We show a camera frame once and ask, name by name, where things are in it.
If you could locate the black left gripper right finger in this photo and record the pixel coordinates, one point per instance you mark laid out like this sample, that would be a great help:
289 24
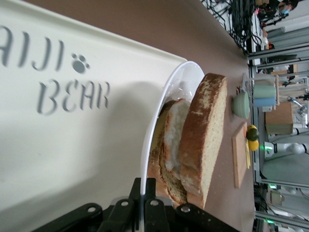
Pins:
154 217

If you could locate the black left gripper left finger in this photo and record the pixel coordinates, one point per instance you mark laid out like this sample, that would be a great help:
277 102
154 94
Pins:
125 217

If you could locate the toy fried egg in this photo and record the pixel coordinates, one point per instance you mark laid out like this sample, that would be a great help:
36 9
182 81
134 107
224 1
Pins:
175 128

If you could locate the brown bread slice sandwich lid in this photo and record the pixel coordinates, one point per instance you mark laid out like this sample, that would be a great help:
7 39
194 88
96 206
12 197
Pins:
205 133

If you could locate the white round plate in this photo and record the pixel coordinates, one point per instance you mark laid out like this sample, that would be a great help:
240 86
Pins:
178 77

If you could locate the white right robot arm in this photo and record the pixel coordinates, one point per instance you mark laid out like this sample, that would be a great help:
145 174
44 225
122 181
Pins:
289 148

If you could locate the cream tray with bear print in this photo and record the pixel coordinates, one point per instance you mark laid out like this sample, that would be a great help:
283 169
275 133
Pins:
72 145

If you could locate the wooden cutting board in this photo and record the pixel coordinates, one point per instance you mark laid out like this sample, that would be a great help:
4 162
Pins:
239 157

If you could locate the yellow plastic fork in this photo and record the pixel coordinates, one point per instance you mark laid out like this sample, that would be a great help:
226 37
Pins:
246 157

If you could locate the yellow plastic knife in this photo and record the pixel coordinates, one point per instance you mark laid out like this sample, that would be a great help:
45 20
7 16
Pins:
249 154

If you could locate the dark green avocado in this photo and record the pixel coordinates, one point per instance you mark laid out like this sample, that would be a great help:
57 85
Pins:
252 134

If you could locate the pale green bowl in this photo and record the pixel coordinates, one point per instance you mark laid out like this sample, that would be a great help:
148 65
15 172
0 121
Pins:
241 106

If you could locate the light blue cup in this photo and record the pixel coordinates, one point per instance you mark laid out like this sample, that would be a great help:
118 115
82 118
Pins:
264 102

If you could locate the brown cardboard box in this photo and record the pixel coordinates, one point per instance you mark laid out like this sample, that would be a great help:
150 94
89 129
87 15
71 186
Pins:
278 118

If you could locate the aluminium profile frame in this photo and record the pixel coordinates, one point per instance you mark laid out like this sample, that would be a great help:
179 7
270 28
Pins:
256 193

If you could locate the pale wooden frame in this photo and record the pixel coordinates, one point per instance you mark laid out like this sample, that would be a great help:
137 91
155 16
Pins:
276 89

